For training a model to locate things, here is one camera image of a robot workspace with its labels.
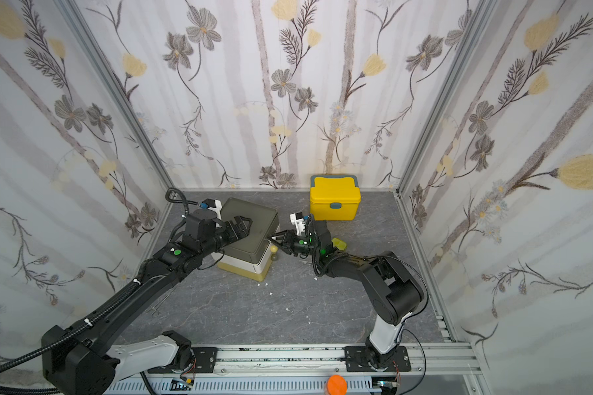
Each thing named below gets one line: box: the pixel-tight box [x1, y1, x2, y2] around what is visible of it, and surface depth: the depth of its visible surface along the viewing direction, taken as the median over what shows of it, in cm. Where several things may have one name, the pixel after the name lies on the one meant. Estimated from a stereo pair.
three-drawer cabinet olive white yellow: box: [210, 197, 280, 283], surface depth 85 cm
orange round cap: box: [326, 374, 349, 395], surface depth 64 cm
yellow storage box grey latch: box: [309, 175, 362, 222], surface depth 104 cm
